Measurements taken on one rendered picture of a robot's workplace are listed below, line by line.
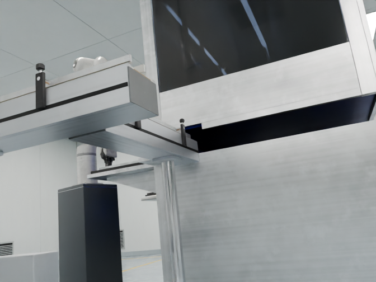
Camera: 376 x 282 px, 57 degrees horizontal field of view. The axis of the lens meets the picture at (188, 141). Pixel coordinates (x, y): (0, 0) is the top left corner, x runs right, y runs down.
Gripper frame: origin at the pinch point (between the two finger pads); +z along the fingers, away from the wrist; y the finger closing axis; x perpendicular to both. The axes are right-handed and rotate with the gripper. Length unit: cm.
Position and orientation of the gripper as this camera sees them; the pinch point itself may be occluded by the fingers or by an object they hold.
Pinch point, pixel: (108, 167)
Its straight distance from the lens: 192.4
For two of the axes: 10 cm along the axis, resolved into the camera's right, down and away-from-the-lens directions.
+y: 4.0, 1.8, 9.0
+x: -9.1, 2.0, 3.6
